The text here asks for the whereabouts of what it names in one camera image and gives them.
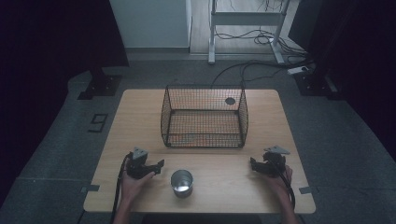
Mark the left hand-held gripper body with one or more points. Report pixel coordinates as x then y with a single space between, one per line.
137 163

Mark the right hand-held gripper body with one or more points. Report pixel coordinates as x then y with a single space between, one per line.
274 163

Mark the person's right hand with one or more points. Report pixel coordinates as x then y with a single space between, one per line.
281 183

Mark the person's left hand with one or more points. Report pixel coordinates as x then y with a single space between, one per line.
134 186

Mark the silver metal cup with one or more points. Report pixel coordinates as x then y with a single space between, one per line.
181 183

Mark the grey tape strip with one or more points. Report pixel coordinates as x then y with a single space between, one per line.
305 189
90 188

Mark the black round table grommet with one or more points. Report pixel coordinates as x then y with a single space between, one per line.
230 100

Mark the black stand base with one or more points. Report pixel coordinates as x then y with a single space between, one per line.
101 85
314 84

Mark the white power strip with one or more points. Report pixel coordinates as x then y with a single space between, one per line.
297 70

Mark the black curtain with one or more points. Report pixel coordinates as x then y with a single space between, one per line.
358 56
46 46

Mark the white cabinet panel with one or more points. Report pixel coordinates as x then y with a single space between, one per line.
152 25

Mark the white desk frame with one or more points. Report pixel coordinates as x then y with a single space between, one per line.
246 18

